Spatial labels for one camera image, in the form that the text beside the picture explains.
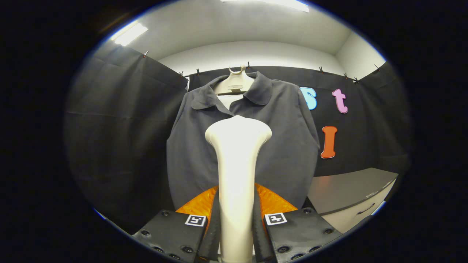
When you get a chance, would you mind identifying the row of black clips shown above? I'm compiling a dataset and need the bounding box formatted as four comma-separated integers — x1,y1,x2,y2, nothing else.
143,50,381,84

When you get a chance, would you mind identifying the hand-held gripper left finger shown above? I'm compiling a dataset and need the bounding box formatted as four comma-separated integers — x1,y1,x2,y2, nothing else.
132,185,222,263

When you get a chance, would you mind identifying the white garment steamer head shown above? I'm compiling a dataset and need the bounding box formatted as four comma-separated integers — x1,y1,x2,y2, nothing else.
205,115,273,263

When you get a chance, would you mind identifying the beige clothes hanger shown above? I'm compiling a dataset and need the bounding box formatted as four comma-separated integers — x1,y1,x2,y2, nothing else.
214,65,254,110

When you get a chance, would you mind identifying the large ceiling light panel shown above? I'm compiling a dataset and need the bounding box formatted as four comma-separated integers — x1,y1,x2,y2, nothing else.
219,0,310,13

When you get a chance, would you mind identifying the grey cabinet with dark top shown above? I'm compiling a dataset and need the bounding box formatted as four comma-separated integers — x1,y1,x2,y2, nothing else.
306,167,399,234

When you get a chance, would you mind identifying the grey button shirt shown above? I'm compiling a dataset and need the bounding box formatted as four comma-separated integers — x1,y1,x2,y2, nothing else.
166,71,321,210

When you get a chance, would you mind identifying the black backdrop cloth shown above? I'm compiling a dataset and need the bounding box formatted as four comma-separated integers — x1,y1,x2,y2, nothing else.
64,40,412,234

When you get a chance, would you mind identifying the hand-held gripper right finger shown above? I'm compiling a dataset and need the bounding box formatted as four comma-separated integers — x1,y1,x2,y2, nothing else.
255,183,344,263

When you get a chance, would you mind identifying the narrow ceiling light panel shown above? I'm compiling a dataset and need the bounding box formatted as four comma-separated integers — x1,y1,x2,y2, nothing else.
110,23,149,47

